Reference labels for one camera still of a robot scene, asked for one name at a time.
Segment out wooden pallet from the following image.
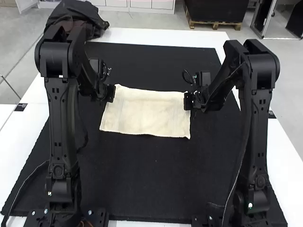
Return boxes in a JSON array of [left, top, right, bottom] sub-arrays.
[[184, 4, 242, 31]]

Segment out pale towel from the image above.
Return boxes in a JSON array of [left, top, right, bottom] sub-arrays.
[[99, 83, 191, 140]]

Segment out black crate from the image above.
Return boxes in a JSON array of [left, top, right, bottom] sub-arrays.
[[184, 0, 250, 24]]

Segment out black case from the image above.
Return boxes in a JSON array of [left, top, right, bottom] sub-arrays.
[[285, 0, 303, 40]]

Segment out grey cupboard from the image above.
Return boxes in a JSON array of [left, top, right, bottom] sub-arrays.
[[37, 0, 176, 12]]

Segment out metal framed rack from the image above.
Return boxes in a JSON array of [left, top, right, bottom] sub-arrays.
[[250, 0, 278, 40]]

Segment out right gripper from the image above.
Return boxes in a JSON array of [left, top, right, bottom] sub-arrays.
[[184, 91, 206, 111]]

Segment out black cable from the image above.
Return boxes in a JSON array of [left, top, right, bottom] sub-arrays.
[[181, 69, 198, 86], [205, 59, 253, 227], [1, 162, 52, 225]]

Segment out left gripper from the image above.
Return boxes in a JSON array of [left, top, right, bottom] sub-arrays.
[[94, 82, 116, 104]]

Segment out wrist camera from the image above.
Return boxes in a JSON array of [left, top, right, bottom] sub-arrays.
[[196, 71, 211, 87], [89, 58, 105, 76]]

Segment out black cloth bundle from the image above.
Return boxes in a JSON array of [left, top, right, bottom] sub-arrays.
[[45, 0, 110, 41]]

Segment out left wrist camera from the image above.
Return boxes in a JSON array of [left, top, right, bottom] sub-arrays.
[[89, 58, 105, 76]]

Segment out black mat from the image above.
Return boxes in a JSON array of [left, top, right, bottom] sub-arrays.
[[1, 42, 288, 225]]

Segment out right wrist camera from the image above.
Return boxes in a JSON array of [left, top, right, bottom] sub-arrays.
[[196, 71, 211, 87]]

